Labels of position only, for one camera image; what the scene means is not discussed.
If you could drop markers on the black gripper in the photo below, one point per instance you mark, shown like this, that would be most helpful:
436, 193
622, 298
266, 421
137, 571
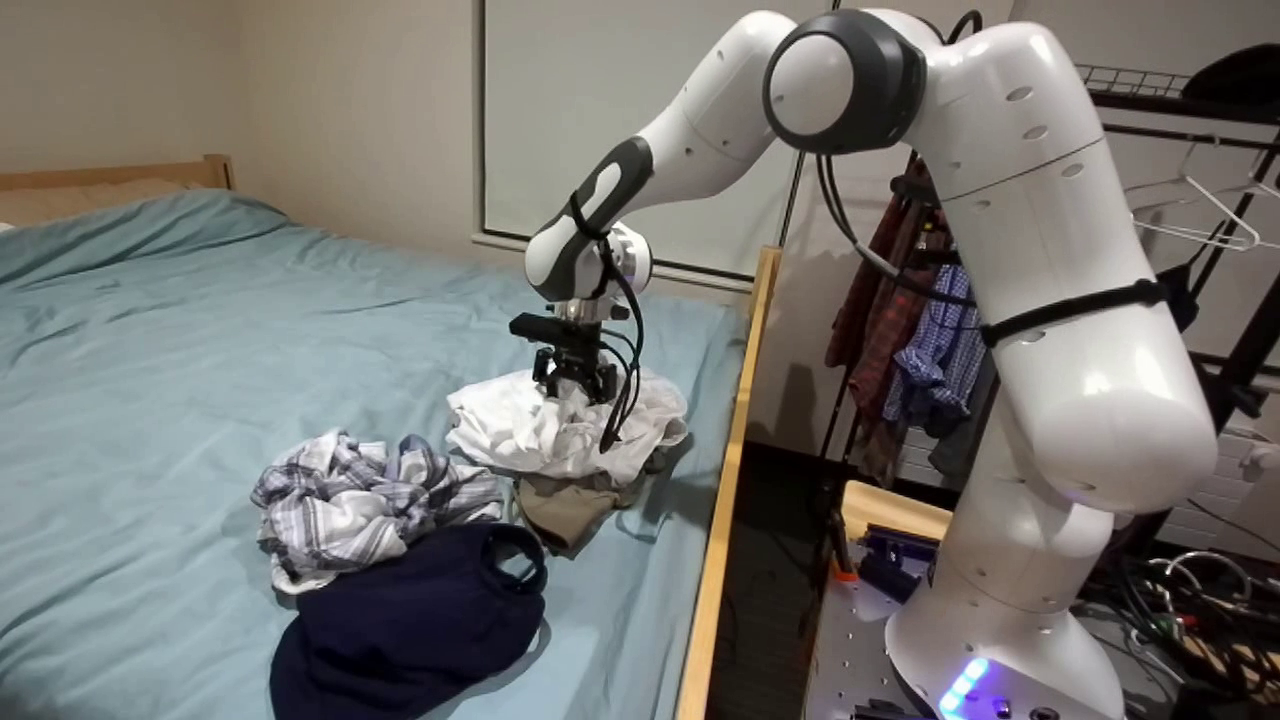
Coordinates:
579, 357

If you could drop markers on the white shirt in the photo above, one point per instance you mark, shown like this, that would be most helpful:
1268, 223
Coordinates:
533, 424

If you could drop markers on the blue-white plaid shirt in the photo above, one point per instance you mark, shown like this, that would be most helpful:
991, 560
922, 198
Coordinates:
344, 502

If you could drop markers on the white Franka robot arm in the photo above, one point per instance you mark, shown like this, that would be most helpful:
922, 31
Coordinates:
1066, 403

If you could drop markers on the white shorts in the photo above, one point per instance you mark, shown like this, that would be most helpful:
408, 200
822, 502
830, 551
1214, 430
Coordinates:
662, 424

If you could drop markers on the khaki garment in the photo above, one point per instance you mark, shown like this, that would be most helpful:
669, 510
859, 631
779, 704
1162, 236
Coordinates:
565, 505

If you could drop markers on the bed with teal sheet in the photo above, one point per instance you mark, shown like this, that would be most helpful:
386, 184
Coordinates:
727, 505

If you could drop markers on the dark navy garment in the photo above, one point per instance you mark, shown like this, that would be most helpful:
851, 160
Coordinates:
402, 627

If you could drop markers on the hanging clothes on rack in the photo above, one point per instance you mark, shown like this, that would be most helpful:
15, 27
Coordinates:
885, 320

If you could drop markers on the wooden box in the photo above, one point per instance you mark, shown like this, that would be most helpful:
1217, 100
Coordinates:
885, 505

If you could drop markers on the dark tool holder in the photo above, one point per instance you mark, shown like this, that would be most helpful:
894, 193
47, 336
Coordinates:
894, 560

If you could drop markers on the blue hanging shirt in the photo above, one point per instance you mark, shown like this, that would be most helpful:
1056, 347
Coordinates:
942, 347

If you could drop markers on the light blue bedspread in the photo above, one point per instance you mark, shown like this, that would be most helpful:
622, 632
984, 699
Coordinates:
133, 375

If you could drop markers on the black clothes rack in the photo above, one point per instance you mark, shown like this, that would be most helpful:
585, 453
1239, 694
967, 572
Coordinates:
1135, 100

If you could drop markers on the white clothes hanger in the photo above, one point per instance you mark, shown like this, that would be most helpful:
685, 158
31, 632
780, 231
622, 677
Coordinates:
1233, 224

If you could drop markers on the black bag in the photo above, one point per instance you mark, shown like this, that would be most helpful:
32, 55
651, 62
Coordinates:
1243, 80

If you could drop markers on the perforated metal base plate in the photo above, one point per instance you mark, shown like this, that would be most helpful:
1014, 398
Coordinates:
844, 654

